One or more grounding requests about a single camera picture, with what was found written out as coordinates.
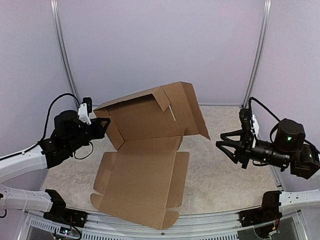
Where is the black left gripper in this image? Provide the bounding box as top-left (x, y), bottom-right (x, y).
top-left (66, 117), bottom-right (110, 154)

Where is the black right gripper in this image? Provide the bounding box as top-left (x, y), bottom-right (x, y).
top-left (216, 128), bottom-right (292, 169)

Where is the brown cardboard box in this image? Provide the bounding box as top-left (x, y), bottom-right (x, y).
top-left (90, 81), bottom-right (209, 230)

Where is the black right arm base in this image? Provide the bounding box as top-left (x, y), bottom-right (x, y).
top-left (238, 190), bottom-right (283, 227)

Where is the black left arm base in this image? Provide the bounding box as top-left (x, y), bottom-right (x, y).
top-left (43, 189), bottom-right (88, 228)

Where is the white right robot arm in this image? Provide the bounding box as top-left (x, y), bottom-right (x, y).
top-left (215, 118), bottom-right (320, 180)

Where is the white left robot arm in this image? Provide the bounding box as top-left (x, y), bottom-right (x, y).
top-left (0, 110), bottom-right (111, 223)

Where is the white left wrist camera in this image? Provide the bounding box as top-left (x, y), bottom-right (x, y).
top-left (77, 97), bottom-right (93, 125)

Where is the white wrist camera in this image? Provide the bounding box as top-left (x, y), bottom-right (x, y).
top-left (239, 108), bottom-right (260, 139)
top-left (77, 97), bottom-right (93, 125)

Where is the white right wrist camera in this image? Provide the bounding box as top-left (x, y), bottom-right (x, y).
top-left (239, 108), bottom-right (260, 139)

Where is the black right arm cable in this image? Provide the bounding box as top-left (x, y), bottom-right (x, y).
top-left (247, 96), bottom-right (320, 156)

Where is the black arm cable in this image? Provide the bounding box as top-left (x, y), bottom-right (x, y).
top-left (247, 96), bottom-right (320, 156)
top-left (0, 93), bottom-right (95, 161)

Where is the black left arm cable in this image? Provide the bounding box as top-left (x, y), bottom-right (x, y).
top-left (0, 93), bottom-right (95, 161)

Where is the right aluminium frame post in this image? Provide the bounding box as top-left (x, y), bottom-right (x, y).
top-left (241, 0), bottom-right (272, 108)

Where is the aluminium frame post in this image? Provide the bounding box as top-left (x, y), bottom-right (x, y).
top-left (50, 0), bottom-right (80, 100)
top-left (241, 0), bottom-right (272, 108)

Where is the front aluminium frame rail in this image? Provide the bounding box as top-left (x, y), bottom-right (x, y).
top-left (14, 198), bottom-right (311, 240)

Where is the left aluminium frame post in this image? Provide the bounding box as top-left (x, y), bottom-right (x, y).
top-left (50, 0), bottom-right (80, 100)

